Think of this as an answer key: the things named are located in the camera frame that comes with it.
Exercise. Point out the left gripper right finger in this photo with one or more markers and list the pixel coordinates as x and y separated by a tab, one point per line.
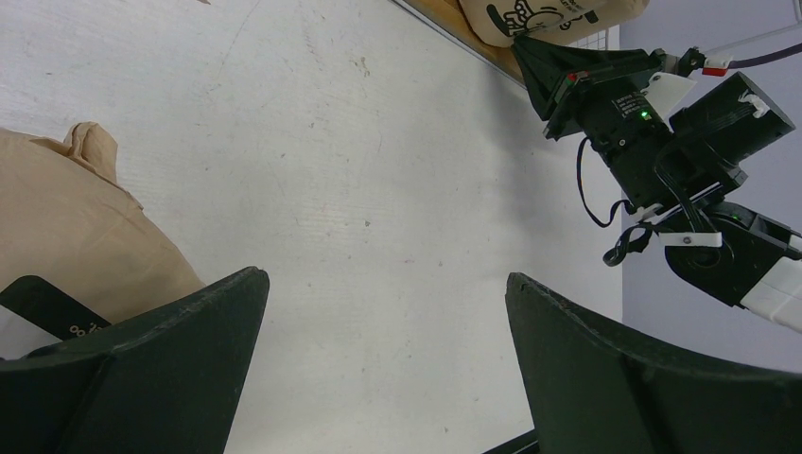
594	385

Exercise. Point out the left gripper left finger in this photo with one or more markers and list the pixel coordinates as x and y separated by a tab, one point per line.
166	381

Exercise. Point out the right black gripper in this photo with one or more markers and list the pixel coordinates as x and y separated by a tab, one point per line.
598	93

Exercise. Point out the brown roll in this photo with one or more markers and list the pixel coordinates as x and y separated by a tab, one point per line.
499	22
78	253

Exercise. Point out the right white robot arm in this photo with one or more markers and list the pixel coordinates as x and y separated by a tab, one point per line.
675	166

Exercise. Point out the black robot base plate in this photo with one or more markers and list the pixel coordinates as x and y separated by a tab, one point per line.
527	443

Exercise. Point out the white wire wooden shelf rack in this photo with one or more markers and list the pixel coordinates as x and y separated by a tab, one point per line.
447	18

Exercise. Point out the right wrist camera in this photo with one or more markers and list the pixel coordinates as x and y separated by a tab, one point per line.
672	81

